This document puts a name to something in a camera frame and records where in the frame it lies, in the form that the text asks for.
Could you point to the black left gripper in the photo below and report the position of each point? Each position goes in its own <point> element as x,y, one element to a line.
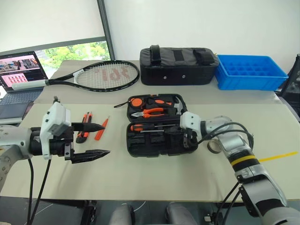
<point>57,147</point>

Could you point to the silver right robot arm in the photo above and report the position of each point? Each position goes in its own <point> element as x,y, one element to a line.
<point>234,145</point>

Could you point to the grey tape roll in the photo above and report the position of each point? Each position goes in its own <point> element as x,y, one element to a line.
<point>212,147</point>

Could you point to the blue plastic crate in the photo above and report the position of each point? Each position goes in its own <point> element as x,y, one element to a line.
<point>246,80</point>

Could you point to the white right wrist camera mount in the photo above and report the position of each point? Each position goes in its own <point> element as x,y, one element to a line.
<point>189,120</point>

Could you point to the steel head hammer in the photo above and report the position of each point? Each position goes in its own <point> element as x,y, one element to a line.
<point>179,109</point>

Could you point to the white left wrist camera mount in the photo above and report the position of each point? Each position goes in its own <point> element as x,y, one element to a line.
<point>54,114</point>

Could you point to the orange black utility knife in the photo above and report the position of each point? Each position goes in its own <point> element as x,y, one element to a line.
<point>82,138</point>

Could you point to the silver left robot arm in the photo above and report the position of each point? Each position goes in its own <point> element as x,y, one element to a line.
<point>14,138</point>

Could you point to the orange black tape measure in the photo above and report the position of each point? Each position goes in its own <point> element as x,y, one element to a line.
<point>136,102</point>

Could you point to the black white tennis racket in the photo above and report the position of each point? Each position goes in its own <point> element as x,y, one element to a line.
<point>105,75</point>

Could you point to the open grey laptop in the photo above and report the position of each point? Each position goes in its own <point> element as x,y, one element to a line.
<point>21,70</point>

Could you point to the black orange stubby tool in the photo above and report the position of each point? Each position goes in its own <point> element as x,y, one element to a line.
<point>159,102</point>

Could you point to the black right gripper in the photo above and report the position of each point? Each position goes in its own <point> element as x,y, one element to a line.
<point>187,134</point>

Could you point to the black plastic tool case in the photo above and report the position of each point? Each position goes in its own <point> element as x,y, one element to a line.
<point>150,146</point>

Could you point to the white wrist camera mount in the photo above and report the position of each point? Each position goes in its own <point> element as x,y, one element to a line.
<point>189,120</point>
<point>54,114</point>

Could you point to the slim steel shaft screwdriver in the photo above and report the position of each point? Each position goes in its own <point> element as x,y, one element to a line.
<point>154,131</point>

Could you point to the black fabric bag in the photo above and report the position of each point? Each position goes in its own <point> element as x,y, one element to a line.
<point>178,70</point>

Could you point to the black mesh chair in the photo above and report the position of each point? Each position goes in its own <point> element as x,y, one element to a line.
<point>293,89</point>

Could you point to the orange tester pen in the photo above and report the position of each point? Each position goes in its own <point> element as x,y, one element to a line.
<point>100,130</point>

